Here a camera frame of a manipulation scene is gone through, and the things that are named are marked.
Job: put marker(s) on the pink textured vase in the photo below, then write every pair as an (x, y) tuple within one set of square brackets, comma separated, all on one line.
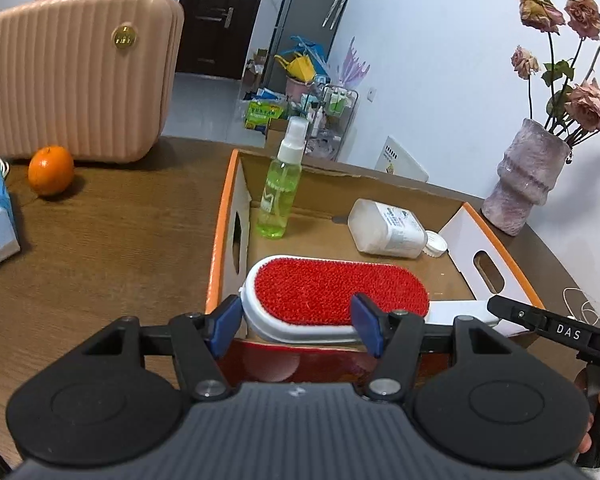
[(528, 171)]

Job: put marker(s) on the dried pink roses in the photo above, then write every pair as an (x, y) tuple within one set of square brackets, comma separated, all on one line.
[(572, 110)]

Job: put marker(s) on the orange fruit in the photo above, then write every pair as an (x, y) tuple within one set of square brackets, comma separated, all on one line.
[(50, 171)]

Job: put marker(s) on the pink ribbed suitcase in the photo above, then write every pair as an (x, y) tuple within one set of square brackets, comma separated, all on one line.
[(93, 76)]

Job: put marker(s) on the white square plastic bottle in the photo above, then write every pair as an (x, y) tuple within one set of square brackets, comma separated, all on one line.
[(383, 230)]

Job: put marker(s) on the wire rack with clutter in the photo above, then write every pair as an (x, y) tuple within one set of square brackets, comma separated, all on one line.
[(329, 109)]

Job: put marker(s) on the dark brown door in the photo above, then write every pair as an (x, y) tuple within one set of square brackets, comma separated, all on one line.
[(211, 42)]

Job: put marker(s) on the brown cardboard box on floor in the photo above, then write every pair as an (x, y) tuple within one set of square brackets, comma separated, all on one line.
[(274, 134)]

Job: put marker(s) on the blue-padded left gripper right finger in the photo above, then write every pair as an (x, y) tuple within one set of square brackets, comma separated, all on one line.
[(396, 340)]

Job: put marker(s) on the green spray bottle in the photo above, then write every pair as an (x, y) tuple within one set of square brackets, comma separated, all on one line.
[(282, 181)]

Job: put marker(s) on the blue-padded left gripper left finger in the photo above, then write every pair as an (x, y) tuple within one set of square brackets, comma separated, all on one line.
[(196, 342)]

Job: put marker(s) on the grey refrigerator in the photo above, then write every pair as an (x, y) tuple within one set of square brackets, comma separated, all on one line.
[(302, 18)]

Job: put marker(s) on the red white lint brush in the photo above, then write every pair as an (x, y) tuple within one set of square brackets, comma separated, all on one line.
[(296, 300)]

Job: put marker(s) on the orange white cardboard box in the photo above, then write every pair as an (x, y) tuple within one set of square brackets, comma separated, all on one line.
[(476, 265)]

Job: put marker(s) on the white board leaning on wall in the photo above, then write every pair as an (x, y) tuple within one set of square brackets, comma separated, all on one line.
[(393, 159)]

